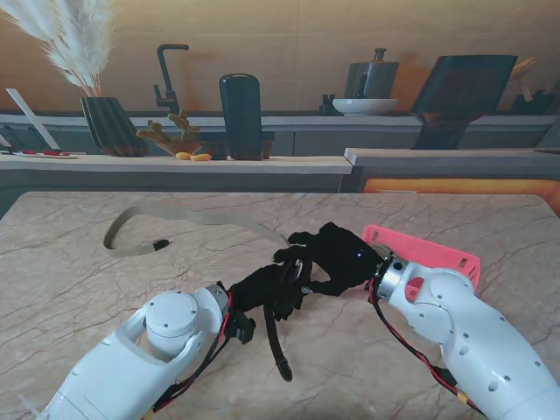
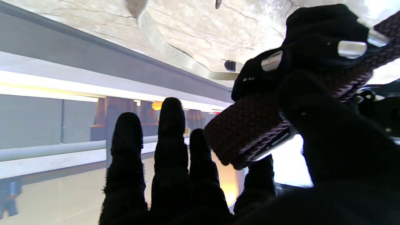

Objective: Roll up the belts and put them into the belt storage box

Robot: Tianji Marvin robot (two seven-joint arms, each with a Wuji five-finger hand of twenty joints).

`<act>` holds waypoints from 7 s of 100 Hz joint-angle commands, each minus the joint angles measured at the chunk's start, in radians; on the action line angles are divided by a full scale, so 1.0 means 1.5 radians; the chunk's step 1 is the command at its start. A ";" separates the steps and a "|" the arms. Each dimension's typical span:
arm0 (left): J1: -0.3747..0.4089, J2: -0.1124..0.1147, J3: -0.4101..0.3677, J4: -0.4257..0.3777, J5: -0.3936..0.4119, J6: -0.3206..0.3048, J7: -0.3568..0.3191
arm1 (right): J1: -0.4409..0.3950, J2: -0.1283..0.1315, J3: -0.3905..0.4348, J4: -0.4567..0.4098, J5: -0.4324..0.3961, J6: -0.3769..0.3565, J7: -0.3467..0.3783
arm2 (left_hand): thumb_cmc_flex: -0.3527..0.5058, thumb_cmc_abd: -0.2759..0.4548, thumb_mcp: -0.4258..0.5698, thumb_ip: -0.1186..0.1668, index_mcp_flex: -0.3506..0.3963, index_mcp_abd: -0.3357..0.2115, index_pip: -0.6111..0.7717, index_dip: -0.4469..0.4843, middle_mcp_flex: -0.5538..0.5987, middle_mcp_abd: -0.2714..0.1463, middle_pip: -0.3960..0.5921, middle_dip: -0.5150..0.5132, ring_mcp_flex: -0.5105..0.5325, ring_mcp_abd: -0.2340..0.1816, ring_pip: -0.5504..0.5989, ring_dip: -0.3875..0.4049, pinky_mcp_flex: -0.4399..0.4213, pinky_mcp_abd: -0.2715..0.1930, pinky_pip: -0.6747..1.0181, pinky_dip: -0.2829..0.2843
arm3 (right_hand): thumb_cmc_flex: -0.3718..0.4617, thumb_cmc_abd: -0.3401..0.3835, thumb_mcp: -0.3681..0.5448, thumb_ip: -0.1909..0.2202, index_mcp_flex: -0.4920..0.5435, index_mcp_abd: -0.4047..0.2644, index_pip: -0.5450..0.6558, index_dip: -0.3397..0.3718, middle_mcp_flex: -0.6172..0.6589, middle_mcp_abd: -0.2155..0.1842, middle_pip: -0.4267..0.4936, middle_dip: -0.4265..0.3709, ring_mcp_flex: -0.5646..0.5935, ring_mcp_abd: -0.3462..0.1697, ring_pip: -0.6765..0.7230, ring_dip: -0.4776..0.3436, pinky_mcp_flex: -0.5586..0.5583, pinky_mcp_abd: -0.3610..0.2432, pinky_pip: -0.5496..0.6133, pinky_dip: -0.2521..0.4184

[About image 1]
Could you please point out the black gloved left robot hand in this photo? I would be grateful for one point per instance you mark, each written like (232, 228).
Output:
(262, 289)

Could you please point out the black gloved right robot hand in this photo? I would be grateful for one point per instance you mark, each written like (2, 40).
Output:
(345, 258)

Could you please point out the dark brown belt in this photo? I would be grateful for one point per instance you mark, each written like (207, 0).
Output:
(273, 332)

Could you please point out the pink plastic storage basket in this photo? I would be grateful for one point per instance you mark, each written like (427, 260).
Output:
(429, 249)

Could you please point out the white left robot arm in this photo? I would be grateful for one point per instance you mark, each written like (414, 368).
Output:
(144, 354)

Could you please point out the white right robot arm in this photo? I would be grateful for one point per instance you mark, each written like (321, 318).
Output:
(472, 332)

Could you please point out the grey back counter cabinets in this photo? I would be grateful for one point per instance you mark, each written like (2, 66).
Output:
(315, 140)

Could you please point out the raised counter orange glow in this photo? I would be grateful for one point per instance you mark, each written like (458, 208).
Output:
(437, 157)

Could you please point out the orange fruit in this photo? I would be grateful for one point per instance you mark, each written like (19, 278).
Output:
(201, 157)
(183, 156)

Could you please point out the small black stand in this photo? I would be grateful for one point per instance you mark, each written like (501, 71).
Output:
(327, 107)

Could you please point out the white speckled bowl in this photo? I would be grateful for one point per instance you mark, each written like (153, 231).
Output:
(365, 106)

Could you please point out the cactus plants in bowl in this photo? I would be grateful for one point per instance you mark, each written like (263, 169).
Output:
(184, 131)

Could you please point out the tall black cylinder container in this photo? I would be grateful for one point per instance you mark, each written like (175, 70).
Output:
(240, 114)

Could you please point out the grey pot with lid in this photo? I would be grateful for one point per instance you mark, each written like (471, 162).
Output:
(376, 79)

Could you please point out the dark ribbed vase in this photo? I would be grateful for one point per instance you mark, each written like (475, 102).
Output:
(109, 127)

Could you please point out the black kitchen faucet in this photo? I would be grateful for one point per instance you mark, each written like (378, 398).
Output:
(165, 74)

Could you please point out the dark utensil holder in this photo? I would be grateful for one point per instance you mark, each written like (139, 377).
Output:
(538, 105)

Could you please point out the plate with red food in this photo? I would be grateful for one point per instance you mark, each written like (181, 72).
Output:
(48, 154)

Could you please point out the wooden kitchen utensils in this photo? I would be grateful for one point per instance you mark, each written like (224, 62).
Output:
(522, 72)

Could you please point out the white leaning board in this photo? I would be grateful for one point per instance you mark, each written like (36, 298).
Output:
(30, 116)

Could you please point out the white pampas grass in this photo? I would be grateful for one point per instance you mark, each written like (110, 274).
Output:
(83, 57)

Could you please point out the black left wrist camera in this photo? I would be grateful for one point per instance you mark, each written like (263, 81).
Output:
(244, 330)

